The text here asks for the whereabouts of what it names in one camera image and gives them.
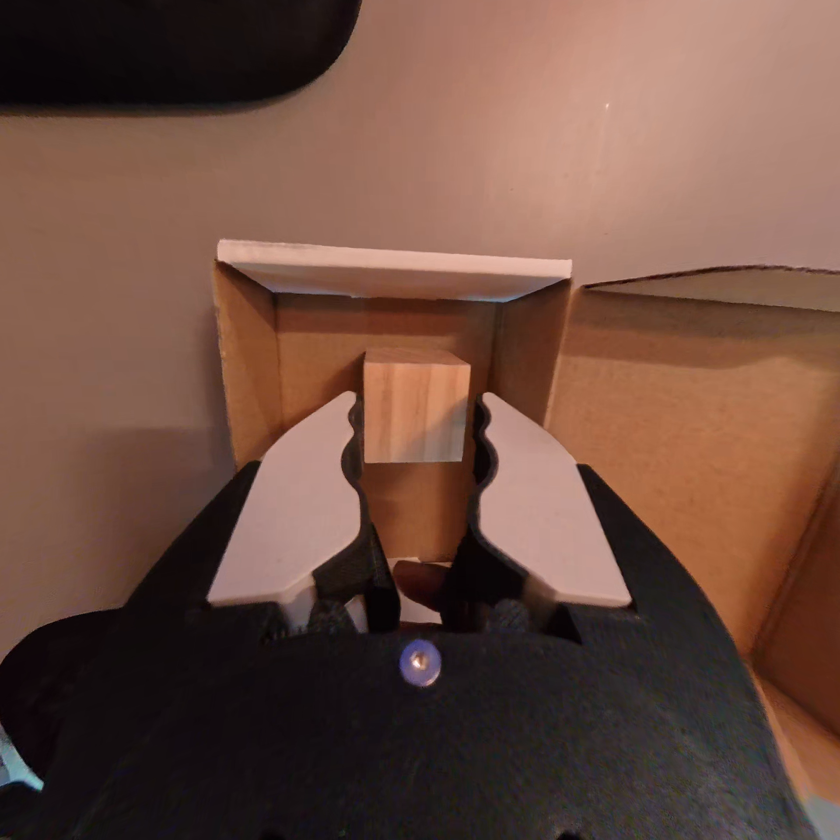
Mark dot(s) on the large brown cardboard box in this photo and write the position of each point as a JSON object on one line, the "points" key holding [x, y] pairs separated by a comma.
{"points": [[689, 426]]}

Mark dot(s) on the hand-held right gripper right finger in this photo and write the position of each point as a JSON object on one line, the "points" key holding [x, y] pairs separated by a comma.
{"points": [[544, 518]]}

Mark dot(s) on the light wooden block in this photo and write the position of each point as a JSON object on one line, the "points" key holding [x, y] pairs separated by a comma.
{"points": [[413, 413]]}

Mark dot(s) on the black padded wrist rest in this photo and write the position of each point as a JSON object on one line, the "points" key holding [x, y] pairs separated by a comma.
{"points": [[151, 46]]}

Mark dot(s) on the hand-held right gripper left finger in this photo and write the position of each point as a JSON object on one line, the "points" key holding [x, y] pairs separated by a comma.
{"points": [[289, 512]]}

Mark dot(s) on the small dark brown block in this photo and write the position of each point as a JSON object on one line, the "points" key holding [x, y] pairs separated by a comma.
{"points": [[420, 581]]}

